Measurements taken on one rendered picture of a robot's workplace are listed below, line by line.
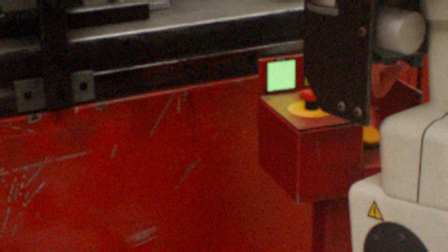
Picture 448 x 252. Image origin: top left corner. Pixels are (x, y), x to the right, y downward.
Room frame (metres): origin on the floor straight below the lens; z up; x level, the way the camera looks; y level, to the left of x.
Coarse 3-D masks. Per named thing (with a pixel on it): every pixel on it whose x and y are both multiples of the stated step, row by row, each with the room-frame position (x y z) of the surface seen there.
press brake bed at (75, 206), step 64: (128, 64) 1.35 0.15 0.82; (192, 64) 1.39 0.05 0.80; (256, 64) 1.45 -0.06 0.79; (0, 128) 1.24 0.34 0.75; (64, 128) 1.29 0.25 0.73; (128, 128) 1.34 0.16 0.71; (192, 128) 1.39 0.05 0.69; (256, 128) 1.45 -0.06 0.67; (0, 192) 1.24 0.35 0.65; (64, 192) 1.28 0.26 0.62; (128, 192) 1.33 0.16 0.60; (192, 192) 1.39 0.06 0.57; (256, 192) 1.45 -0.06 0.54
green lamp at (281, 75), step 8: (272, 64) 1.30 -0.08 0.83; (280, 64) 1.30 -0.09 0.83; (288, 64) 1.31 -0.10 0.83; (272, 72) 1.30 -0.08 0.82; (280, 72) 1.30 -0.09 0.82; (288, 72) 1.31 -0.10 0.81; (272, 80) 1.30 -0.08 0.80; (280, 80) 1.30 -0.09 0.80; (288, 80) 1.31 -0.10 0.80; (272, 88) 1.30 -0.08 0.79; (280, 88) 1.30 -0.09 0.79
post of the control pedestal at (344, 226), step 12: (324, 204) 1.23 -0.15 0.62; (336, 204) 1.23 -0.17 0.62; (348, 204) 1.23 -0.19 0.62; (312, 216) 1.27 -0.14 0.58; (324, 216) 1.23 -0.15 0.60; (336, 216) 1.23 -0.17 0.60; (348, 216) 1.23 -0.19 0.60; (312, 228) 1.27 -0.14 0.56; (324, 228) 1.23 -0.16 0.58; (336, 228) 1.23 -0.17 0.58; (348, 228) 1.24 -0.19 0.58; (312, 240) 1.27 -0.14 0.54; (324, 240) 1.23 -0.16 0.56; (336, 240) 1.23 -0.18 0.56; (348, 240) 1.24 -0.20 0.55
